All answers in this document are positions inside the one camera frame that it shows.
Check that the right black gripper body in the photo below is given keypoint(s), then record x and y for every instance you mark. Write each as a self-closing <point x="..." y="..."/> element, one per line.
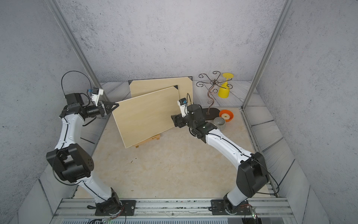
<point x="182" y="121"/>

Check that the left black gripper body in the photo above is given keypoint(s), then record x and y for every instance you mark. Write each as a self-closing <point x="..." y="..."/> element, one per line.
<point x="102" y="111"/>

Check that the light wooden canvas board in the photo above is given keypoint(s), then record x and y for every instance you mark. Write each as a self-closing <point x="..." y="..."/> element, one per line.
<point x="145" y="116"/>
<point x="145" y="86"/>

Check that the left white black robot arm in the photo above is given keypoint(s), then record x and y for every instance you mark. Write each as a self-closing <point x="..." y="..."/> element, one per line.
<point x="71" y="164"/>

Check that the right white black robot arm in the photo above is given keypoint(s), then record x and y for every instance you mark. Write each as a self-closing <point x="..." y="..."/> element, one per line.
<point x="252" y="172"/>

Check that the brown metal scroll stand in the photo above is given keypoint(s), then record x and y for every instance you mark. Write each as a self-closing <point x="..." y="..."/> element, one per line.
<point x="211" y="113"/>

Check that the grey striped ceramic mug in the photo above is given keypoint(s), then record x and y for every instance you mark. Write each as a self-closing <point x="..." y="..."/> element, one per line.
<point x="220" y="123"/>

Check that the orange bowl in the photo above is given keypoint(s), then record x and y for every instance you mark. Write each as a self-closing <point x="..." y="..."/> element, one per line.
<point x="227" y="115"/>

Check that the yellow plastic goblet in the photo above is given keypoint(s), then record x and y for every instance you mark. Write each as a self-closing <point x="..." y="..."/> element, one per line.
<point x="225" y="87"/>

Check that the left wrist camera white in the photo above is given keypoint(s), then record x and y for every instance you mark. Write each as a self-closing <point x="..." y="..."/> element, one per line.
<point x="95" y="94"/>

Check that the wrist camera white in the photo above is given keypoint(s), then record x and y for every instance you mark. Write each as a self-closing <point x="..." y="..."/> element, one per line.
<point x="95" y="94"/>
<point x="182" y="103"/>

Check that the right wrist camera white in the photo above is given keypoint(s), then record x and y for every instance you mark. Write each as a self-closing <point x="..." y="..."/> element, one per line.
<point x="182" y="103"/>

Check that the left aluminium frame post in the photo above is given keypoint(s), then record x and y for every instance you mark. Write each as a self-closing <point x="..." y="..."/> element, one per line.
<point x="63" y="24"/>

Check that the aluminium frame post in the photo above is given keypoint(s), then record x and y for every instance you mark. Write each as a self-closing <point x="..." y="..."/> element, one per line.
<point x="63" y="24"/>
<point x="269" y="49"/>

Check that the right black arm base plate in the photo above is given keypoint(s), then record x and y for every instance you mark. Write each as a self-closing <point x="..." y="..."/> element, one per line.
<point x="221" y="207"/>

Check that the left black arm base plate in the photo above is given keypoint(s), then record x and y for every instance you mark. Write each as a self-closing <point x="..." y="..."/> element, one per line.
<point x="112" y="208"/>

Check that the aluminium front rail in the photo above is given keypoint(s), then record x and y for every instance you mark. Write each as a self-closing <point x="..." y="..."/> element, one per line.
<point x="176" y="211"/>

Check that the right aluminium frame post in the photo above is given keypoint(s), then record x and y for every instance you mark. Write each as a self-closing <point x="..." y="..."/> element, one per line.
<point x="269" y="49"/>

